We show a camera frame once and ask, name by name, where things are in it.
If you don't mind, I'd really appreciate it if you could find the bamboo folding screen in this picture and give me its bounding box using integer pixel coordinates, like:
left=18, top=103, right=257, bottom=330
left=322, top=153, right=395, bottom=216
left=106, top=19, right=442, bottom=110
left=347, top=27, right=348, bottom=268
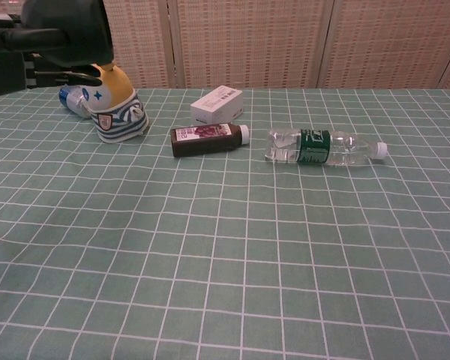
left=0, top=0, right=450, bottom=90

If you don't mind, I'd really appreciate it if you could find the clear water bottle green label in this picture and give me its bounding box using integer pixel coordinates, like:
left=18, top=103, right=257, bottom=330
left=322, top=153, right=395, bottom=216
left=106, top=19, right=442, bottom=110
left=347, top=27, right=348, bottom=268
left=264, top=127, right=390, bottom=166

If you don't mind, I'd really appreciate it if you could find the yellow headed striped toy figure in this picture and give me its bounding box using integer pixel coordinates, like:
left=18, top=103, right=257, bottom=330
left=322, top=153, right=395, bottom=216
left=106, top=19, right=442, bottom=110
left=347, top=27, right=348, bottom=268
left=88, top=62, right=150, bottom=144

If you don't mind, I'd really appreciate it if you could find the blue capped white bottle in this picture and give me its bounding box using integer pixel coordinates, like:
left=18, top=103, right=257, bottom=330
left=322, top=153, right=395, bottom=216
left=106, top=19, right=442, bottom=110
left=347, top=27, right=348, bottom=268
left=58, top=84, right=93, bottom=120

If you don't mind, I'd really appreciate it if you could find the dark juice bottle white cap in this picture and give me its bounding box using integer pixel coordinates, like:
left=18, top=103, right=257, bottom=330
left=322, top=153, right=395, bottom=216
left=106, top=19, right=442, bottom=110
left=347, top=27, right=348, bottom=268
left=169, top=123, right=251, bottom=158

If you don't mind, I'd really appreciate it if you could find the white cardboard box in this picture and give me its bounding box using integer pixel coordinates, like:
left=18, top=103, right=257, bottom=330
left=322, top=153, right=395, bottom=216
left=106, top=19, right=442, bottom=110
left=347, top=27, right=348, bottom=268
left=190, top=85, right=244, bottom=128

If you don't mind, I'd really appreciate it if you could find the green checked tablecloth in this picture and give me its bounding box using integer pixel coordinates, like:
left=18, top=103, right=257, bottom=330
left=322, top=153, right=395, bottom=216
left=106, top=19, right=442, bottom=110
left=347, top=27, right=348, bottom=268
left=0, top=87, right=450, bottom=360

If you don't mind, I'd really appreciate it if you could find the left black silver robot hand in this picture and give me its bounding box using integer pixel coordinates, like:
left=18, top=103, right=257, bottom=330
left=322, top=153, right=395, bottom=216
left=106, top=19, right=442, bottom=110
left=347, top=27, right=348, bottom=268
left=0, top=13, right=103, bottom=101

